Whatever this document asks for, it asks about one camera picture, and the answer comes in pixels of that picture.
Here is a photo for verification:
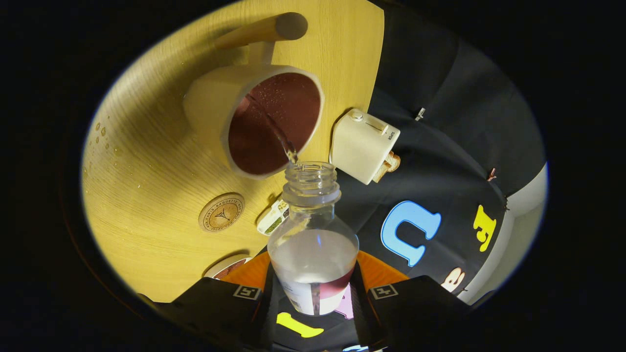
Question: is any white divided dish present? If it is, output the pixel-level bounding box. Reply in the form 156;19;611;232
256;198;290;237

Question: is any cream toaster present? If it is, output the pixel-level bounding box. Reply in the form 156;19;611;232
330;108;401;185

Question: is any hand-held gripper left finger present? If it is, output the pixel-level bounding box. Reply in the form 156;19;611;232
139;251;274;352

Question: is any wooden table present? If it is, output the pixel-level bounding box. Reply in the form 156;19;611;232
81;0;385;304

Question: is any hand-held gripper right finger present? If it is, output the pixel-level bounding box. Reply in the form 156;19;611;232
353;250;485;352

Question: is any white round plate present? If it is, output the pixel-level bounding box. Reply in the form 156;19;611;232
203;254;252;280

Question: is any round wooden coaster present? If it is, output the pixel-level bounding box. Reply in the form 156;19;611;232
198;192;246;233

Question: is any red meat slice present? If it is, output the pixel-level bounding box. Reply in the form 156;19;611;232
214;259;247;280

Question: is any cream cup with wooden handle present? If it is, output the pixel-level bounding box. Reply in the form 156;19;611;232
183;12;325;180

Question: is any clear juice bottle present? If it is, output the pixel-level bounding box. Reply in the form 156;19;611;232
267;161;360;316

